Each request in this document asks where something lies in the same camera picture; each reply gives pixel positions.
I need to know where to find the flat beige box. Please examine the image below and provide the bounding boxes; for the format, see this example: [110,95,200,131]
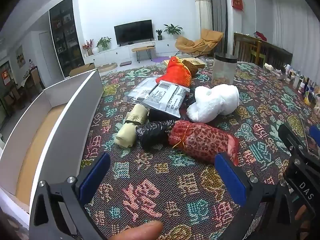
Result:
[164,57,208,68]

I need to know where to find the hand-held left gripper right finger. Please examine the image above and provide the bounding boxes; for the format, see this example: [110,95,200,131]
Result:
[214,152,298,240]

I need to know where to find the black glass display cabinet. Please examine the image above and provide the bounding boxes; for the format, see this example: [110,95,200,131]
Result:
[49,0,85,78]

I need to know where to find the dark wooden railing frame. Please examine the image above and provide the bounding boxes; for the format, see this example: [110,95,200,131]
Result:
[233,32,293,68]

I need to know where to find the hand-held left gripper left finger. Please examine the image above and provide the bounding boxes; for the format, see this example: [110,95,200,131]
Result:
[29,152,111,240]

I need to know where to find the grey printed packet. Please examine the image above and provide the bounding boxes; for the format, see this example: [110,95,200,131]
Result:
[142,80,187,118]

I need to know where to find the white standing air conditioner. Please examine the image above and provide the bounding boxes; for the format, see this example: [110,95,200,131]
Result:
[194,0,213,30]

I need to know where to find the brown cardboard box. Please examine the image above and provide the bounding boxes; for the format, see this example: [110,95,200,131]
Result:
[69,62,96,77]

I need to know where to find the brown knitted cloth bundle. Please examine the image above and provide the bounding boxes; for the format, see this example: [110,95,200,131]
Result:
[181,59,199,77]

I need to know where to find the flat screen television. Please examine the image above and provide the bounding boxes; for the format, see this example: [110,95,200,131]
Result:
[114,19,154,46]

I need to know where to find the beige cloth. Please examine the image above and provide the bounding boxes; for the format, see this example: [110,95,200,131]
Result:
[115,104,149,148]

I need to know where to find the person's left hand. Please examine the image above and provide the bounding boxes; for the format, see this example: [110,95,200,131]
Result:
[114,221,164,240]

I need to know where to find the clear plastic zip bag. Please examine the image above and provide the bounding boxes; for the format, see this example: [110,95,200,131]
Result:
[124,76,163,103]

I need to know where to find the white sheer curtain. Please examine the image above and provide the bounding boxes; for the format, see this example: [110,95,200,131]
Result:
[271,0,320,63]

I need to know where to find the orange lounge chair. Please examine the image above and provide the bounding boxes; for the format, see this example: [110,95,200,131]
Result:
[174,29,224,57]

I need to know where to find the round beige floor cushion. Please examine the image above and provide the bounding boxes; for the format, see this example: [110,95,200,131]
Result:
[96,62,118,73]

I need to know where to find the red wall hanging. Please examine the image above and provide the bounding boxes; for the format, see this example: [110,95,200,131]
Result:
[230,0,244,11]

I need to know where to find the white cardboard box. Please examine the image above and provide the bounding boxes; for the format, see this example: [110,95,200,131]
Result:
[0,69,104,230]

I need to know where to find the white fluffy plush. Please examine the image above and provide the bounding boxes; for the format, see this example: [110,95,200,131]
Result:
[186,84,240,123]

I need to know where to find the small wooden bench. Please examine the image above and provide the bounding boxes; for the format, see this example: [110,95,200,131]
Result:
[132,45,156,63]

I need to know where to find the grey curtain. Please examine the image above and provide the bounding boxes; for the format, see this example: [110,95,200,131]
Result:
[202,0,229,55]

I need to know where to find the orange fish plush toy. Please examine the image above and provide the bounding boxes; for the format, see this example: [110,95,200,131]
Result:
[155,57,192,88]

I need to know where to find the small green chair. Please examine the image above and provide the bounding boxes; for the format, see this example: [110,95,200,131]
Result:
[251,41,266,60]

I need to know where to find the black garbage bag roll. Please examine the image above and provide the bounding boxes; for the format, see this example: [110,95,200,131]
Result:
[135,120,175,152]

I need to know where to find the dark dining table with chairs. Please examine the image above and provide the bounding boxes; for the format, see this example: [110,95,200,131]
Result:
[0,65,45,112]

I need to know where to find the leafy potted plant white pot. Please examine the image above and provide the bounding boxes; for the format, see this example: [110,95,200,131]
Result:
[96,37,112,52]

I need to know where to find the red mesh bundle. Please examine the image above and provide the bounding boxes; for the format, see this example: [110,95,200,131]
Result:
[167,120,240,166]

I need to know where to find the white door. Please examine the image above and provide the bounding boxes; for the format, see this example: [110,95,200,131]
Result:
[39,31,54,80]

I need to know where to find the red flowers in vase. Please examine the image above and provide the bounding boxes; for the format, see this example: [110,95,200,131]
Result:
[82,39,94,57]

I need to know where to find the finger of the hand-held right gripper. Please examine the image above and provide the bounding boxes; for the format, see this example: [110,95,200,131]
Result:
[278,123,309,156]
[309,125,320,142]

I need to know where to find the white television cabinet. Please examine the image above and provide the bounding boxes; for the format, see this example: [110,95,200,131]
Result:
[84,39,180,67]

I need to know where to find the clear plastic jar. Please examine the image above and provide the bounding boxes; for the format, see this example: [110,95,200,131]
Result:
[212,52,237,85]

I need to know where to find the large green potted plant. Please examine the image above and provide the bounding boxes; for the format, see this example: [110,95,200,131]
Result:
[164,24,183,40]

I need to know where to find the row of small bottles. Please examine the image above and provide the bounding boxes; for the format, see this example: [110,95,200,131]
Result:
[264,62,320,110]

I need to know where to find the colourful patterned woven blanket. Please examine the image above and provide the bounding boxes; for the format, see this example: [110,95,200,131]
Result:
[80,57,320,240]

